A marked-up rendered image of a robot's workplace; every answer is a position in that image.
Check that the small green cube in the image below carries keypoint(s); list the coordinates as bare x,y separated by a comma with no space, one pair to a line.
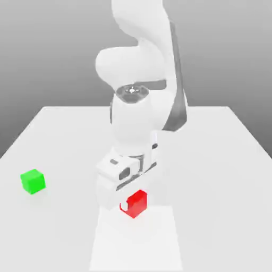
33,181

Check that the small red cube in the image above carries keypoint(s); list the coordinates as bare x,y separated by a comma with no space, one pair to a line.
137,204

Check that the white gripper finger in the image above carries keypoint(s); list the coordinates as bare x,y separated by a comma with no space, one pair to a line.
123,205

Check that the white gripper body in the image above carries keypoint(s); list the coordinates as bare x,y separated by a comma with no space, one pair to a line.
108,194

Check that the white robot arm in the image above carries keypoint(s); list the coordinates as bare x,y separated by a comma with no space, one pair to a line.
136,119

